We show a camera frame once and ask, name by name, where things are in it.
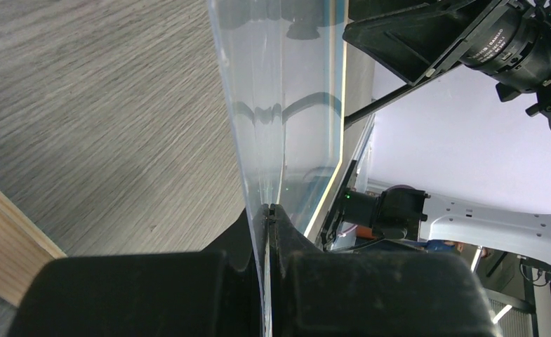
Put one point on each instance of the black music stand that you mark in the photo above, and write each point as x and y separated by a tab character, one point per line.
377	104

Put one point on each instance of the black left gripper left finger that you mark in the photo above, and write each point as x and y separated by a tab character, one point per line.
211	292

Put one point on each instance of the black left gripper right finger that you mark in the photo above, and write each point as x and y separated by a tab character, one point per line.
385	293

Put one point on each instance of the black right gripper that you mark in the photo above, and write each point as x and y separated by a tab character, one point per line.
419	41

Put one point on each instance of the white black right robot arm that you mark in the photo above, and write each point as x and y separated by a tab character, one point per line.
438	218

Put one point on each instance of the clear acrylic sheet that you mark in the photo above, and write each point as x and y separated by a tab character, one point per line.
282	65

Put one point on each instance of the light wooden picture frame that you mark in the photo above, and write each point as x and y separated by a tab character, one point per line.
24	250

